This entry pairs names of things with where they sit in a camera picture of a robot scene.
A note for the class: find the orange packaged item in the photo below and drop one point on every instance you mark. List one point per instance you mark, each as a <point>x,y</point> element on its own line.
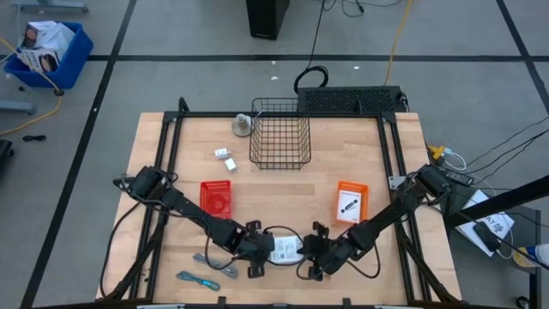
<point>364,201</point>

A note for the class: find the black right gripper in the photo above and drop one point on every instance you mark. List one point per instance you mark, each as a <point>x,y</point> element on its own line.
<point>319,252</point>

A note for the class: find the white printed carton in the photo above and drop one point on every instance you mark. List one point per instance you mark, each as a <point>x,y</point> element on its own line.
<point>38,60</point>
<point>49,36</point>

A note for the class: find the yellow plug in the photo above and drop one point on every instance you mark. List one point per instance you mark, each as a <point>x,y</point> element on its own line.
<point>437,152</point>

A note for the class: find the white charger adapter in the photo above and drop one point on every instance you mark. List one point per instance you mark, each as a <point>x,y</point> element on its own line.
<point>231,165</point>
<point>221,153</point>

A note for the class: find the black side table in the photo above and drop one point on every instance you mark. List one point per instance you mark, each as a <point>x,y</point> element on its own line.
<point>525,214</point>

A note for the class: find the black diagonal beam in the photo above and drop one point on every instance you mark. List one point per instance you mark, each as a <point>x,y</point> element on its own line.
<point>506,201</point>

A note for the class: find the black aluminium table frame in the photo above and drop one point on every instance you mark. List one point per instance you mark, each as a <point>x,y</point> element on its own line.
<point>343,115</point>

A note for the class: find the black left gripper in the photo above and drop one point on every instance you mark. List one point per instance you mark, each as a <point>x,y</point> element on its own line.
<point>259,248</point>

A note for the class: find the black power strip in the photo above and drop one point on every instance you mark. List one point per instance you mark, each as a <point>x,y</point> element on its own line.
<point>459,177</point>

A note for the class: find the white packet with label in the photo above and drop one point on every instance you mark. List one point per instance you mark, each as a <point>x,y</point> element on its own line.
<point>286,250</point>

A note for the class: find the black frame clamp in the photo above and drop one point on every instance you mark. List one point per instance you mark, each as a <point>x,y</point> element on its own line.
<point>347,302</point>
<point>221,300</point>

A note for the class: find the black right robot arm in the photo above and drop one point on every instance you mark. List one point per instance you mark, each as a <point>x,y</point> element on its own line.
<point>386,216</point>

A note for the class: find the black computer tower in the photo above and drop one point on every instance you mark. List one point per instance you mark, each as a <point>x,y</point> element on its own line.
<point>267,19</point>

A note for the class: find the black phone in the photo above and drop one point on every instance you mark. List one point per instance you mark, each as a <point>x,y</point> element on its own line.
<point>486,236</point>

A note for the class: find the white product card box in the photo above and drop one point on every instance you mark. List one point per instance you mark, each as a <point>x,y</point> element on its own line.
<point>348,207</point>

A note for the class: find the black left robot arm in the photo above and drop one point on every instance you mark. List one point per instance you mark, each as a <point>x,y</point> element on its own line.
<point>188,208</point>

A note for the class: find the red plastic basket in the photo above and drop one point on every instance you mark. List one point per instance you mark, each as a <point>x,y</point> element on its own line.
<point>215,199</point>

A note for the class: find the white paper sheets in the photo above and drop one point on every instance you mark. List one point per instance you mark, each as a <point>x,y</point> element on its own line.
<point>502,223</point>

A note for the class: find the silver plate bracket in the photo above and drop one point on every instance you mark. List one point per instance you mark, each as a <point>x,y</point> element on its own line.
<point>395,182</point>

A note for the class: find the blue plastic bin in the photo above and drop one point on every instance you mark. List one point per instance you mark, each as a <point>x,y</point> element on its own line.
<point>73,60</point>

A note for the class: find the black perforated computer case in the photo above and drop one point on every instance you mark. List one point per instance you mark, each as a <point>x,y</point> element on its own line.
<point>349,99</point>

